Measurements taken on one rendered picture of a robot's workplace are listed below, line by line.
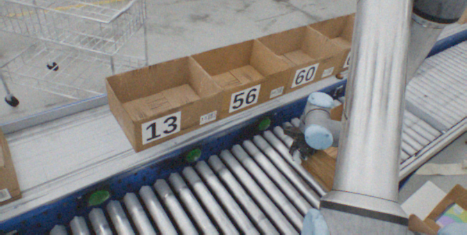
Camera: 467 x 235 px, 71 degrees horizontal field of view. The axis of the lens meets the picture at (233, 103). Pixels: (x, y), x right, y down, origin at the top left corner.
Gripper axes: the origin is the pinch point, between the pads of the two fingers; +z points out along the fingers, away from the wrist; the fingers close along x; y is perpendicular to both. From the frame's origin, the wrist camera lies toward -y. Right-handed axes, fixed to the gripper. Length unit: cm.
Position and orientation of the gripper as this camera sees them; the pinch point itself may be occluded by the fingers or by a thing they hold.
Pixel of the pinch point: (293, 158)
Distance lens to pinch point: 148.7
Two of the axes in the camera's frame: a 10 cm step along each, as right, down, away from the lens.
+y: 5.7, 5.9, -5.7
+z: -1.3, 7.5, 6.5
